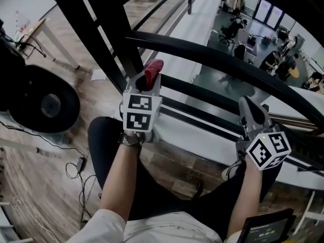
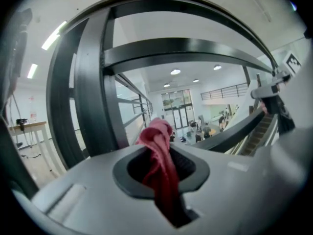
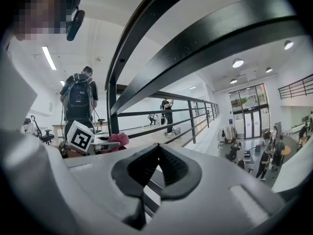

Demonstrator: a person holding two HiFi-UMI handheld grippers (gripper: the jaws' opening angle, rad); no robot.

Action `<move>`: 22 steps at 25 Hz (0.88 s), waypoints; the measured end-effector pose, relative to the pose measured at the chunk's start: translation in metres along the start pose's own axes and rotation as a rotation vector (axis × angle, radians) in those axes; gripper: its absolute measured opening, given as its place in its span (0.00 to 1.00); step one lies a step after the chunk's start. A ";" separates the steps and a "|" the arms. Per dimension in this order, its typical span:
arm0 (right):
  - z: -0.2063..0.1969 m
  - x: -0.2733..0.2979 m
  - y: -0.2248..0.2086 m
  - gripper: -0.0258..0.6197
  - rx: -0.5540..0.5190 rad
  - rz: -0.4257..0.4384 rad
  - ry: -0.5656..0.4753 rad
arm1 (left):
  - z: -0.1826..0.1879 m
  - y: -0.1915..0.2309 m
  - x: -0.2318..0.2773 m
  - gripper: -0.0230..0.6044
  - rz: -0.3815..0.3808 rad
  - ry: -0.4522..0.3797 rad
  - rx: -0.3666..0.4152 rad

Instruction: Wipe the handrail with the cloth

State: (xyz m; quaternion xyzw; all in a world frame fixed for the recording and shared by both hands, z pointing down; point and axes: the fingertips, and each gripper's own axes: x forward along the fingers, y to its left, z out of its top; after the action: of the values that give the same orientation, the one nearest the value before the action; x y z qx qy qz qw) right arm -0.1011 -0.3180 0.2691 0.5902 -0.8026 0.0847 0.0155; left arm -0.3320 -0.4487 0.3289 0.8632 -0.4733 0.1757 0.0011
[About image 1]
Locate black power cable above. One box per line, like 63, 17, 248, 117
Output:
0, 120, 102, 229

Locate grey metal cabinet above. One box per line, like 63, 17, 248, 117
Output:
295, 33, 306, 51

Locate black metal railing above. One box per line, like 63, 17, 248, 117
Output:
42, 0, 324, 172

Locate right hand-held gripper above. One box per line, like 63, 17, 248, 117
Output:
236, 96, 292, 171

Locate white paper sheet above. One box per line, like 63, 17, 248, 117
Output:
90, 69, 107, 81

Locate white metal frame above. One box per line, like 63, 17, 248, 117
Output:
293, 190, 324, 236

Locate clear bottle with red label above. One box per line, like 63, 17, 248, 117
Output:
14, 10, 31, 32

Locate black round machine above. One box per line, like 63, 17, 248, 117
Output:
0, 19, 81, 134

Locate white cable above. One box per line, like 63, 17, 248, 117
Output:
10, 195, 60, 242

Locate person's right forearm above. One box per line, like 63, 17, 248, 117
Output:
226, 158, 264, 239

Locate wooden table white legs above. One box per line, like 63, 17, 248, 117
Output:
15, 18, 81, 70

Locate pink cloth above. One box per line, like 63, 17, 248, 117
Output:
143, 59, 165, 91

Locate black wrist-mounted screen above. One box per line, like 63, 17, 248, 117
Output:
236, 208, 297, 243

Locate white office desk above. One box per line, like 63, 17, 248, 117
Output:
237, 30, 258, 53

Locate glass double door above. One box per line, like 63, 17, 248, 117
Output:
252, 0, 286, 31

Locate person's right sneaker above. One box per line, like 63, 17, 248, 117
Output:
221, 158, 244, 181

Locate grey metal rack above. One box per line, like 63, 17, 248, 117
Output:
0, 201, 33, 243

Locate person's right leg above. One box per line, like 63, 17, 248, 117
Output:
177, 155, 283, 240

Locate person's left leg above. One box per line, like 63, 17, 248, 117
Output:
87, 115, 203, 221

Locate person's leg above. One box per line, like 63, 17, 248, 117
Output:
177, 155, 283, 240
87, 115, 203, 221

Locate person's left forearm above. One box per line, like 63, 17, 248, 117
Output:
100, 135, 142, 224

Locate person's white shirt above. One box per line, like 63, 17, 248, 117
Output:
66, 209, 244, 243

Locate wooden staircase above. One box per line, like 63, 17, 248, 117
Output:
263, 104, 324, 167

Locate black stool leg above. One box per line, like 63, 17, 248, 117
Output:
194, 180, 205, 197

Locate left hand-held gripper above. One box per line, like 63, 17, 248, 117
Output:
122, 71, 163, 132

